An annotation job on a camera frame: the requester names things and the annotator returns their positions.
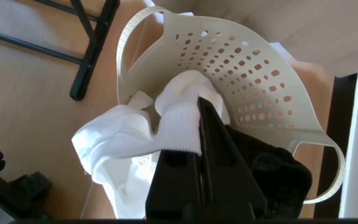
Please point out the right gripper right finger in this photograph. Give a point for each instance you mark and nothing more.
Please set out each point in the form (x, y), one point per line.
(228, 186)

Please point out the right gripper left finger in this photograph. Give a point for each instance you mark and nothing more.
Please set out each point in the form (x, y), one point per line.
(176, 189)

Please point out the white garment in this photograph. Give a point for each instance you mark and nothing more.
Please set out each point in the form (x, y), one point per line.
(117, 137)

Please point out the white laundry basket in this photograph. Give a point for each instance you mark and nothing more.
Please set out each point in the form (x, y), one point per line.
(259, 40)

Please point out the black clothes rack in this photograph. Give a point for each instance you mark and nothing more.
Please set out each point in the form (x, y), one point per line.
(89, 59)

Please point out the black garment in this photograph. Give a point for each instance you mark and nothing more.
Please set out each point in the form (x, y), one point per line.
(278, 177)

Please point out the beige curtain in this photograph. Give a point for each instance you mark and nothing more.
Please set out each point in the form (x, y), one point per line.
(291, 31)

